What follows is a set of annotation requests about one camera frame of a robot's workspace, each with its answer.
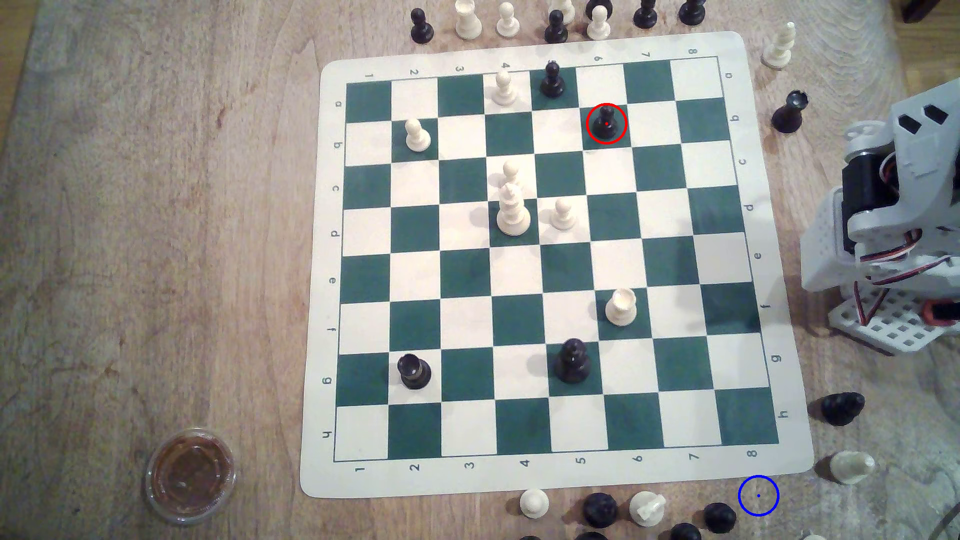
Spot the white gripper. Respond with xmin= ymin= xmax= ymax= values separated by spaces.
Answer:
xmin=888 ymin=75 xmax=960 ymax=198

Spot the black pawn with red dot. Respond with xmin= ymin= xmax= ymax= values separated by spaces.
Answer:
xmin=591 ymin=105 xmax=623 ymax=143

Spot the black chess piece lying down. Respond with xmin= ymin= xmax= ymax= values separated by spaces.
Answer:
xmin=820 ymin=391 xmax=867 ymax=428

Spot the white chess piece lying down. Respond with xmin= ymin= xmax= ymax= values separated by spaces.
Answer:
xmin=828 ymin=450 xmax=876 ymax=486

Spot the large black chess piece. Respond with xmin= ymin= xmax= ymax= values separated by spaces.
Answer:
xmin=555 ymin=337 xmax=593 ymax=386

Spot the tall white king piece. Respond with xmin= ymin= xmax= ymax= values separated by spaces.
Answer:
xmin=496 ymin=180 xmax=533 ymax=238

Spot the green and white chess mat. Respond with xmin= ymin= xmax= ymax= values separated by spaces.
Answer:
xmin=298 ymin=30 xmax=816 ymax=500

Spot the black bishop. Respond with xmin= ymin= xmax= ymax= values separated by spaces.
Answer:
xmin=771 ymin=90 xmax=810 ymax=135

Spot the red clamp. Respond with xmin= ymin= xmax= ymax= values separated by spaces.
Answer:
xmin=921 ymin=298 xmax=960 ymax=328

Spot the white bishop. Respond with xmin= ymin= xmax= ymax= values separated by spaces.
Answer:
xmin=760 ymin=21 xmax=798 ymax=72

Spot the white rook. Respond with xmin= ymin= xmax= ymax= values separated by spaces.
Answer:
xmin=604 ymin=288 xmax=639 ymax=327
xmin=453 ymin=0 xmax=484 ymax=41

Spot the white knight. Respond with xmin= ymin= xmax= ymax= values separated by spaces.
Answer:
xmin=628 ymin=490 xmax=667 ymax=528

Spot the black rook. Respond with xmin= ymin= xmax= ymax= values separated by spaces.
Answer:
xmin=397 ymin=353 xmax=433 ymax=391

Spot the clear plastic cup brown content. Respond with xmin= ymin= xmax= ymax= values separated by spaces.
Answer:
xmin=144 ymin=427 xmax=239 ymax=526

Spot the thin grey cable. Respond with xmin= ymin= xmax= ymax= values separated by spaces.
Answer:
xmin=924 ymin=489 xmax=960 ymax=540

